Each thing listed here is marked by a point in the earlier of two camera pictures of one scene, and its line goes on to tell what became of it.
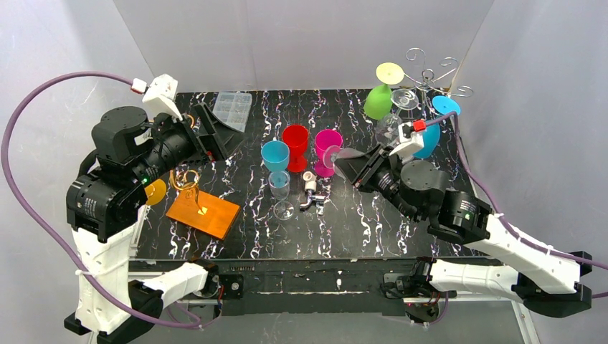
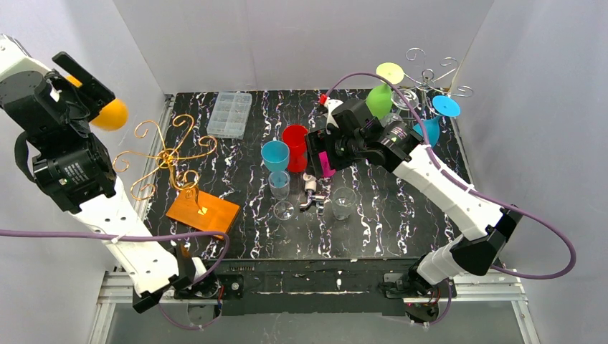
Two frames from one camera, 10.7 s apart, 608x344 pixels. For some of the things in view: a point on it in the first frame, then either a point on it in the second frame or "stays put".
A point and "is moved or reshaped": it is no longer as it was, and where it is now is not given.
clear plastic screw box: (234, 109) stays put
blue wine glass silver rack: (441, 105) stays put
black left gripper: (200, 140) → (84, 81)
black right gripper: (372, 166) → (315, 151)
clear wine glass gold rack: (279, 183) stays put
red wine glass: (295, 137) stays put
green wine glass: (378, 101) stays put
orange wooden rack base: (202, 213) stays put
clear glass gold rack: (333, 153) is moved or reshaped
